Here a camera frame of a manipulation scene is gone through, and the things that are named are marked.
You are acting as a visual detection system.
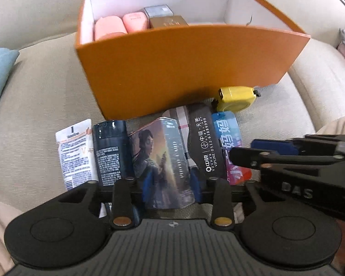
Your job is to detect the silver grey small box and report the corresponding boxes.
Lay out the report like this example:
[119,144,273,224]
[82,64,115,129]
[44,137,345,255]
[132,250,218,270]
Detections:
[142,4,174,19]

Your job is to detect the dark blue tube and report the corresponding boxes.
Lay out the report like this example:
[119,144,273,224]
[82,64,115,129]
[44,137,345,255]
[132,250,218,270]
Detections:
[92,120,135,186]

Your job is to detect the black plaid glasses case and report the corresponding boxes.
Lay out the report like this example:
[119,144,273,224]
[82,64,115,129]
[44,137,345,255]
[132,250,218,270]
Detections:
[163,103,226,179]

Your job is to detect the white hand cream tube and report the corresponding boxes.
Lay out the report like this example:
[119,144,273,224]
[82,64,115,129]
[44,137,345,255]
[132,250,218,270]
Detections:
[55,119,98,191]

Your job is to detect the gold jewellery box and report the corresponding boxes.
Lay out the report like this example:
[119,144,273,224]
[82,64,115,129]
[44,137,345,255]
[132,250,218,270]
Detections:
[149,16,188,29]

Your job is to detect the illustrated picture tin box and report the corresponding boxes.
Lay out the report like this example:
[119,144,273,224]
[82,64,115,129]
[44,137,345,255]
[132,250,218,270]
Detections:
[129,117,195,210]

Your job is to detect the blue pink card tin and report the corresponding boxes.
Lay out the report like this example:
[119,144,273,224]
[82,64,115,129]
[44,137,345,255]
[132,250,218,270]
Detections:
[212,111,252,185]

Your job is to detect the pink cylinder cup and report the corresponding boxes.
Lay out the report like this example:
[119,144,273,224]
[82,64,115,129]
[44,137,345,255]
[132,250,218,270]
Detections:
[94,16,127,40]

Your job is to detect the pink pump bottle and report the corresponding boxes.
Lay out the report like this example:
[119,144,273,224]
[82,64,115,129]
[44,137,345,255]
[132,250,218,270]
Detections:
[122,11,149,34]

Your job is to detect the yellow tape measure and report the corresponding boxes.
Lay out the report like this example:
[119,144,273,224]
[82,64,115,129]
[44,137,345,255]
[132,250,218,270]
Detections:
[211,86,261,113]

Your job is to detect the orange cardboard box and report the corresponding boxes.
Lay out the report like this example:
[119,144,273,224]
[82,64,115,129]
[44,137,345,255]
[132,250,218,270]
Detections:
[75,0,310,120]

